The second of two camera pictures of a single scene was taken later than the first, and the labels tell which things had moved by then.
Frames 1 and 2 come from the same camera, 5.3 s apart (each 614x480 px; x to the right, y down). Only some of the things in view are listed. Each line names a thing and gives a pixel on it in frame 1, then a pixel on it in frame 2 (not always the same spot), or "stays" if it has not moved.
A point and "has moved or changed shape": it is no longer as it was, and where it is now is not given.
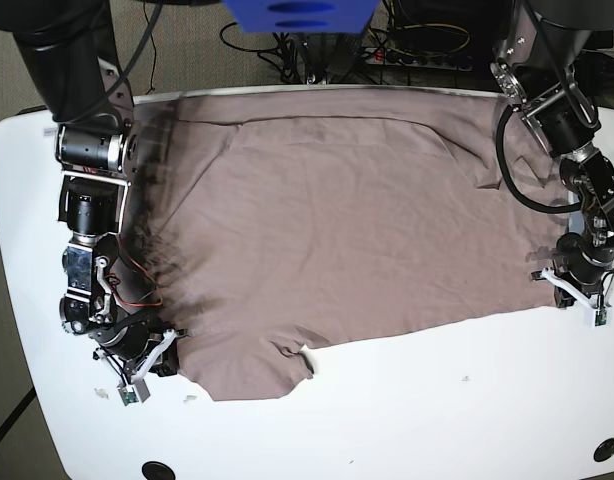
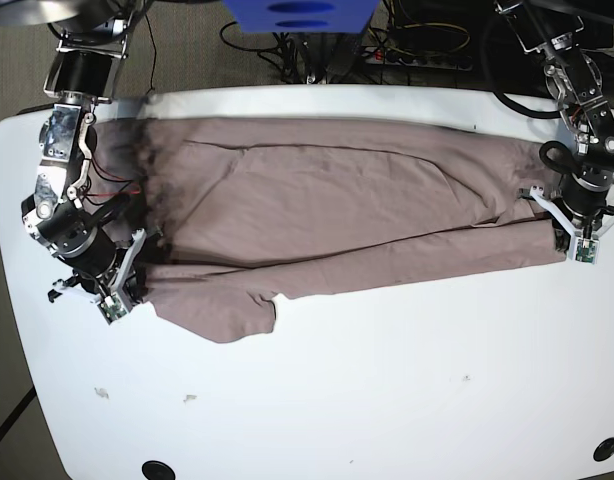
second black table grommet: [154, 470] stays
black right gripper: [133, 342] to [99, 266]
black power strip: [381, 55] stays
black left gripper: [579, 261] to [585, 202]
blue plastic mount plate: [302, 16] stays
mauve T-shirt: [270, 222] has moved or changed shape
